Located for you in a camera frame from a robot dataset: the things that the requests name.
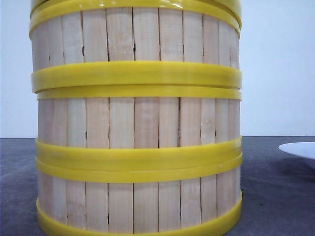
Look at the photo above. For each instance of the bamboo steamer basket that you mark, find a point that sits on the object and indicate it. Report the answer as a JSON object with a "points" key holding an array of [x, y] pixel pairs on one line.
{"points": [[83, 50], [137, 139], [204, 206]]}

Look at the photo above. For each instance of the bamboo steamer lid yellow rim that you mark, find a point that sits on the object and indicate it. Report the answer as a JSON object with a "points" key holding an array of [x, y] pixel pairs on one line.
{"points": [[231, 6]]}

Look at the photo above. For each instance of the white plate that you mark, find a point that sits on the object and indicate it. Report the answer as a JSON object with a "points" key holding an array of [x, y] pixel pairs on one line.
{"points": [[301, 149]]}

